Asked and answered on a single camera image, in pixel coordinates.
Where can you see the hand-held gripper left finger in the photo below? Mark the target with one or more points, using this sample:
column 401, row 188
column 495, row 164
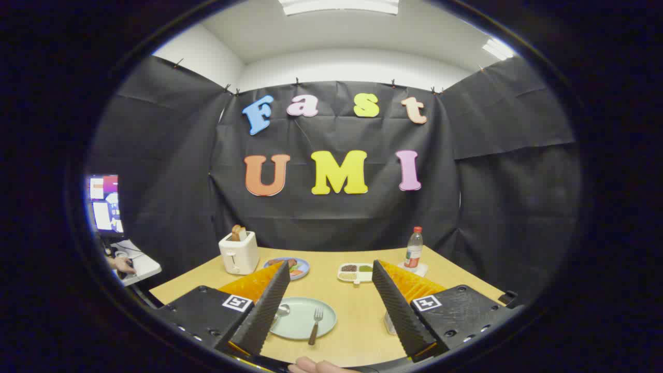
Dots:
column 269, row 305

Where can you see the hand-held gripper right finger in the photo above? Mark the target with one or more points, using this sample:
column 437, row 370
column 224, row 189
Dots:
column 399, row 305

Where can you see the pale green plate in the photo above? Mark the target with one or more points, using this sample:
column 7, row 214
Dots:
column 298, row 322

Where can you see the white square coaster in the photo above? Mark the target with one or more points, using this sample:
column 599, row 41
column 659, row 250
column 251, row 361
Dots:
column 422, row 269

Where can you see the blue plate with food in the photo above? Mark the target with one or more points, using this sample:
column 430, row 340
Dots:
column 303, row 269

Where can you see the white divided tray with beans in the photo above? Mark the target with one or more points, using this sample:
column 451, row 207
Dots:
column 356, row 274

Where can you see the clear bottle with red cap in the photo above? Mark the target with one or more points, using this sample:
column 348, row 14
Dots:
column 413, row 251

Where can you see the cream white toaster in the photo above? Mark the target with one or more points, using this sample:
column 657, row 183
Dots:
column 241, row 255

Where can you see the toasted bread slice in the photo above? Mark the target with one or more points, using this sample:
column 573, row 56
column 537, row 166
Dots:
column 236, row 232

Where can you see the black backdrop cloth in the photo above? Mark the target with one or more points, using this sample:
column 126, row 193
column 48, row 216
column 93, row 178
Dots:
column 336, row 223

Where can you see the black table clamp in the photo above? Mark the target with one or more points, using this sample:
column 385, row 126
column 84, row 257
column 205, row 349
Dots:
column 509, row 298

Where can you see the white side desk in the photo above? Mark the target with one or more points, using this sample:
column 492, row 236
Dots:
column 145, row 264

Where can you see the computer monitor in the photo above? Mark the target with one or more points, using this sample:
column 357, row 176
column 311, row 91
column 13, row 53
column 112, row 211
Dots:
column 106, row 207

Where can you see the ceiling light panel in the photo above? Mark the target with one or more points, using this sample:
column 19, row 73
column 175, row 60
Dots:
column 498, row 48
column 339, row 6

